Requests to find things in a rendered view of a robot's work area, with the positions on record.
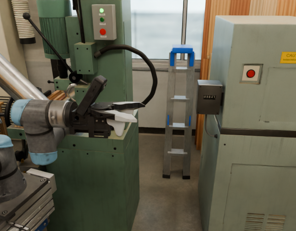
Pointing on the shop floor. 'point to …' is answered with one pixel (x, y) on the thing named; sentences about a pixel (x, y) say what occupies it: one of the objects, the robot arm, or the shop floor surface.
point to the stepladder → (186, 48)
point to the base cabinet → (95, 189)
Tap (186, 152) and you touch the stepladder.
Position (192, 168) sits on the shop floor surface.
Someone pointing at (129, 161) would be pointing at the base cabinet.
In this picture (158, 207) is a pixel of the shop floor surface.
